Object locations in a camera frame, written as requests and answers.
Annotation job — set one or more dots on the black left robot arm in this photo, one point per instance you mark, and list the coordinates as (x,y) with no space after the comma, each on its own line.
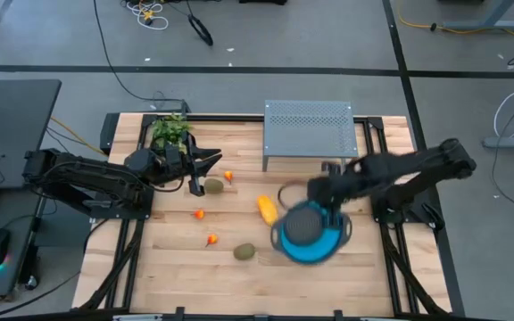
(105,178)

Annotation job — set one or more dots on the grey desk foot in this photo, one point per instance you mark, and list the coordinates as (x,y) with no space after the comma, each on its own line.
(511,142)
(484,24)

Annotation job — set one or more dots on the blue collapsible colander bowl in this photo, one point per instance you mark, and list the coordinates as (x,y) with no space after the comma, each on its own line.
(310,250)

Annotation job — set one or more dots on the small orange fruit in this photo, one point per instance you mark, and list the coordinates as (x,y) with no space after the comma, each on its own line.
(228,176)
(212,240)
(199,214)

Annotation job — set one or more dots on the grey desk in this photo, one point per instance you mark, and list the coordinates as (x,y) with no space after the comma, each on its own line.
(2,214)

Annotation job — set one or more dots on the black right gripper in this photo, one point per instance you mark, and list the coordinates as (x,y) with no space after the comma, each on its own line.
(328,189)

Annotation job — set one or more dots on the black desk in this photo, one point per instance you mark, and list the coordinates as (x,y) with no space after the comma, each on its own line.
(16,134)

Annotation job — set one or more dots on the green potted plant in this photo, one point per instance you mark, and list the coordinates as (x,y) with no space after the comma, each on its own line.
(168,129)

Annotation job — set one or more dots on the black aluminium table frame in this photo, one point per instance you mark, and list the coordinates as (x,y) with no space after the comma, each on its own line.
(230,117)

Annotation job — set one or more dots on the black caster wheel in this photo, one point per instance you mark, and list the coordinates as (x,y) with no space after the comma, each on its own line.
(30,282)

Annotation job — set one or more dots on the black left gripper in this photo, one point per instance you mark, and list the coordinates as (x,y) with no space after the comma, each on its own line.
(179,162)

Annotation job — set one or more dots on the yellow mango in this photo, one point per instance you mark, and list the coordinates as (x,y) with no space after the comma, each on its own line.
(267,209)

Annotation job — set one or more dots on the grey perforated metal shelf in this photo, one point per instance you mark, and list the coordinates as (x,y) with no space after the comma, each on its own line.
(306,129)

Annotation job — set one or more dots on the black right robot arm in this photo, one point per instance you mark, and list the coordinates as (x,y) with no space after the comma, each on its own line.
(417,162)

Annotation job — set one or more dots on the brown kiwi fruit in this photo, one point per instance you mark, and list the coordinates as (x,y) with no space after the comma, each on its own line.
(244,252)
(213,186)

